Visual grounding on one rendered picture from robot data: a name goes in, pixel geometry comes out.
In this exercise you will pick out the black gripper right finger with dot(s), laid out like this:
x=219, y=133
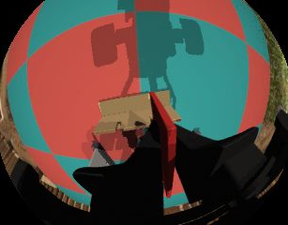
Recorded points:
x=198, y=159

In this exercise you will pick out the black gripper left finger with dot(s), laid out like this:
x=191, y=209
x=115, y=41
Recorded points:
x=140, y=174

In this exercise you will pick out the tan slotted board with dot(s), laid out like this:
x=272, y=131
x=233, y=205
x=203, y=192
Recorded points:
x=128, y=113

